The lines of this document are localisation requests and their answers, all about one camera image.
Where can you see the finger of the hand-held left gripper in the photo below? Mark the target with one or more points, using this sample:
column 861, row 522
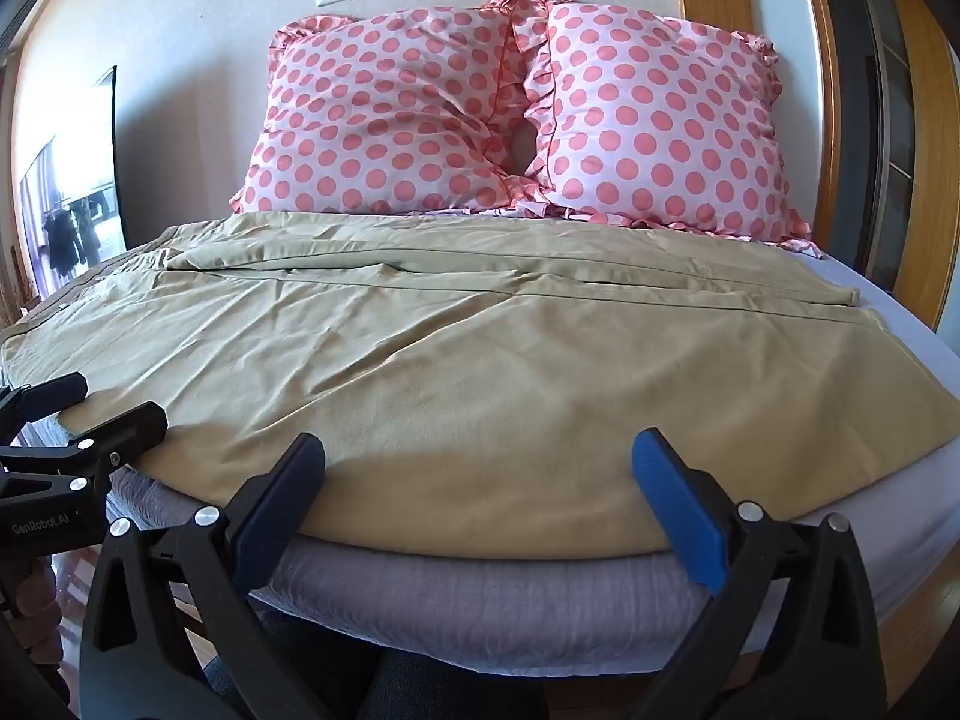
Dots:
column 124, row 427
column 46, row 396

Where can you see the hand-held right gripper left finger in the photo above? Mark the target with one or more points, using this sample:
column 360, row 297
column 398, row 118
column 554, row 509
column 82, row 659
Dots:
column 279, row 499

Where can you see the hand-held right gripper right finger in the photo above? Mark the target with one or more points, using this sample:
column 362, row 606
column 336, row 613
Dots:
column 679, row 510

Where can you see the tan bed sheet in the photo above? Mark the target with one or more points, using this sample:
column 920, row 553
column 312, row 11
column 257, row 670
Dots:
column 450, row 360

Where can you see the person's left forearm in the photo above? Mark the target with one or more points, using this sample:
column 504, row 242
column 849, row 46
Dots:
column 43, row 604

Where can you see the leaning mirror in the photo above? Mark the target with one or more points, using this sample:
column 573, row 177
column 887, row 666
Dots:
column 71, row 195

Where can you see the bed with lavender sheet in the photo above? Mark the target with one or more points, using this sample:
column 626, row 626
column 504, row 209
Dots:
column 487, row 600

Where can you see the pink polka dot pillow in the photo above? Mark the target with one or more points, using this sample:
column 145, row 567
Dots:
column 652, row 120
column 375, row 112

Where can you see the dark glass door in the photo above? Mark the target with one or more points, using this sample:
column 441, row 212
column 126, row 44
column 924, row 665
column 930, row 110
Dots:
column 881, row 127

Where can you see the wooden door frame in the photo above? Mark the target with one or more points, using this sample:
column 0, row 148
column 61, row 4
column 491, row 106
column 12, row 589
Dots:
column 825, row 90

